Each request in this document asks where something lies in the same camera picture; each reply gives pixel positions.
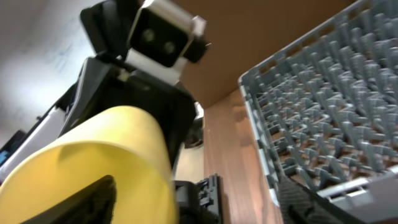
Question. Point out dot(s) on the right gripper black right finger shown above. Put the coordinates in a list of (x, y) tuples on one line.
[(299, 205)]

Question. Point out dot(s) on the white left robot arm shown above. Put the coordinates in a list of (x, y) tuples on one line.
[(107, 25)]

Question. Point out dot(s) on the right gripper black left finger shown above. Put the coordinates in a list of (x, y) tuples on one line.
[(93, 204)]

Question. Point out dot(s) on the yellow plastic cup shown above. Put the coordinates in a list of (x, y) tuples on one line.
[(124, 142)]

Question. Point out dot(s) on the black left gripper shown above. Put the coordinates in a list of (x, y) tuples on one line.
[(98, 88)]

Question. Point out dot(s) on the grey dishwasher rack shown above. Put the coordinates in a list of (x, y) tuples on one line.
[(323, 111)]

